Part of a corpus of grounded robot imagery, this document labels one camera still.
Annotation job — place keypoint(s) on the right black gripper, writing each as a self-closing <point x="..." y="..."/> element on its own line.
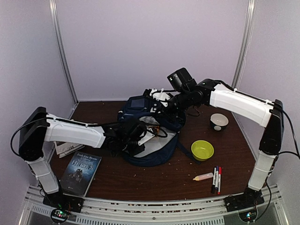
<point x="164" y="112"/>

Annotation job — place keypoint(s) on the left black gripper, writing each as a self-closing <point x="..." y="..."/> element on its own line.
<point x="133" y="153"/>

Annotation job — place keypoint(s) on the orange comic paperback book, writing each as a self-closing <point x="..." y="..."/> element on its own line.
<point x="154" y="130"/>

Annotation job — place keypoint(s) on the navy blue student backpack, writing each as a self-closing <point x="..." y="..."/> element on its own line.
<point x="158" y="150"/>

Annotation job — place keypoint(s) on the dark Wuthering Heights book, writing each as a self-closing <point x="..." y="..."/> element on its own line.
<point x="79" y="173"/>

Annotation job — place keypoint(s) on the white Afternoon Tea book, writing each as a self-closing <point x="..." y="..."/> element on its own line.
<point x="66" y="148"/>

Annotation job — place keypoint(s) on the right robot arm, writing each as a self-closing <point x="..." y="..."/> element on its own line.
<point x="218" y="94"/>

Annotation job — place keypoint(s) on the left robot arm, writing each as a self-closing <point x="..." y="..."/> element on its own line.
<point x="43" y="127"/>

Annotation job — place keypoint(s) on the dark bowl white inside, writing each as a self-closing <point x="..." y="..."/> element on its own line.
<point x="218" y="122"/>

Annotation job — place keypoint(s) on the lime green bowl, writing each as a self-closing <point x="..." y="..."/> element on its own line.
<point x="202" y="150"/>

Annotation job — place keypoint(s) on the cream glue tube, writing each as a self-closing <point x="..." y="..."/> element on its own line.
<point x="203" y="176"/>

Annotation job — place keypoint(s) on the red marker pen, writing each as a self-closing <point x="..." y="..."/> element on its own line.
<point x="219" y="180"/>

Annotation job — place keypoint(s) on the black marker pen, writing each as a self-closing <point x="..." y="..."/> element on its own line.
<point x="214" y="181"/>

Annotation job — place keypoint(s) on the blue marker pen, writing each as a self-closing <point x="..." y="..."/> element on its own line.
<point x="216" y="179"/>

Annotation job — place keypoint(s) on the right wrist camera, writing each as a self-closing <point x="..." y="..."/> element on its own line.
<point x="158" y="95"/>

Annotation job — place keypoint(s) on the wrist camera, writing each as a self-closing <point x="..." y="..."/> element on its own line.
<point x="149" y="134"/>
<point x="158" y="95"/>

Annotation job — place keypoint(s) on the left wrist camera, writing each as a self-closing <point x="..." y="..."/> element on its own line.
<point x="149" y="134"/>

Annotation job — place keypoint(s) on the front aluminium rail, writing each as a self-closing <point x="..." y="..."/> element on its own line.
<point x="205" y="211"/>

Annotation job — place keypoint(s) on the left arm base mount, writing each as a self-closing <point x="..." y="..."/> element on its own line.
<point x="62" y="205"/>

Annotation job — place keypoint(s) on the right aluminium frame post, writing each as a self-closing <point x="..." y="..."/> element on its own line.
<point x="245" y="43"/>

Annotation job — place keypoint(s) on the aluminium frame post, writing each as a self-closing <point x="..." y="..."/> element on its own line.
<point x="245" y="43"/>
<point x="62" y="54"/>

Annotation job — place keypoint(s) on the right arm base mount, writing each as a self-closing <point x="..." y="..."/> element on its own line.
<point x="246" y="204"/>

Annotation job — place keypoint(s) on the left aluminium frame post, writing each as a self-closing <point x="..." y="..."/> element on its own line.
<point x="62" y="54"/>

